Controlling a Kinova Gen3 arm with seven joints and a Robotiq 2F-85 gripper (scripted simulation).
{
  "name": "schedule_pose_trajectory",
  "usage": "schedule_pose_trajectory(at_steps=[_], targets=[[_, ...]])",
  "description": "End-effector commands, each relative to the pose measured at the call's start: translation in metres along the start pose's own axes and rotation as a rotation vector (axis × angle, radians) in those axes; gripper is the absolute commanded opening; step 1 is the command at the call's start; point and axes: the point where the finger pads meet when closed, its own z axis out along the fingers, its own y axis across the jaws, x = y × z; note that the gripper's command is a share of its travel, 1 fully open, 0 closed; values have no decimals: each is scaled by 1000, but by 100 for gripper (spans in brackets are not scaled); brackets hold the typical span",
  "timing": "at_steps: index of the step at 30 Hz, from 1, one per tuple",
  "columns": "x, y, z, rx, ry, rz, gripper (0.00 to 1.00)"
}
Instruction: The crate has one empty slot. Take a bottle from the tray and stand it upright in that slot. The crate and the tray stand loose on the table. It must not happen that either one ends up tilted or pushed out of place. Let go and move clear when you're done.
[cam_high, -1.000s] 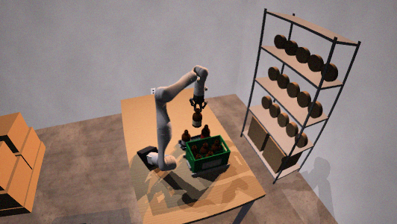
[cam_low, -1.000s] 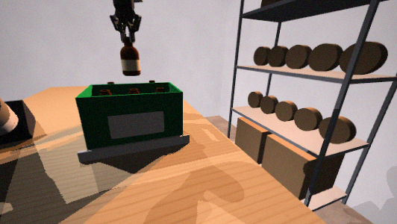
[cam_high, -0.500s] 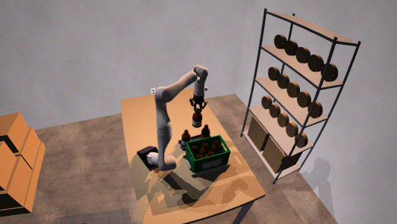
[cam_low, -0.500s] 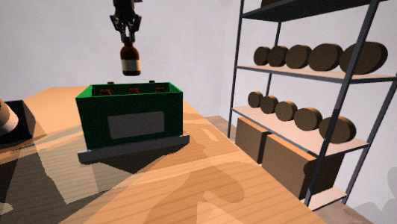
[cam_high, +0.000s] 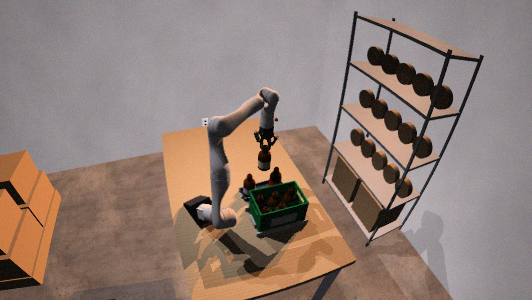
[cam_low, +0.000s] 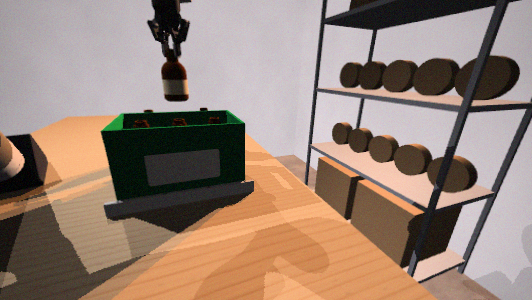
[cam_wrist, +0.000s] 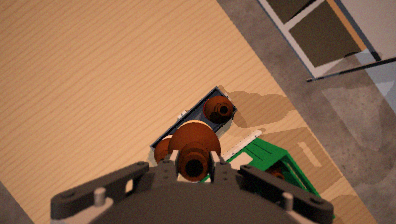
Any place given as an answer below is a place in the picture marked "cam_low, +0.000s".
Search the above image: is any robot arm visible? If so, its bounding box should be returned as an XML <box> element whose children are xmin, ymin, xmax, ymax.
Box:
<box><xmin>0</xmin><ymin>132</ymin><xmax>24</xmax><ymax>182</ymax></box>

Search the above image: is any dark green crate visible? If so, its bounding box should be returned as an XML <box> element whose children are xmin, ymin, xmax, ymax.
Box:
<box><xmin>107</xmin><ymin>110</ymin><xmax>245</xmax><ymax>200</ymax></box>

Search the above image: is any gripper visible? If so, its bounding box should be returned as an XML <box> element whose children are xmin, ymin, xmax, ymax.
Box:
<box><xmin>147</xmin><ymin>0</ymin><xmax>190</xmax><ymax>58</ymax></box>

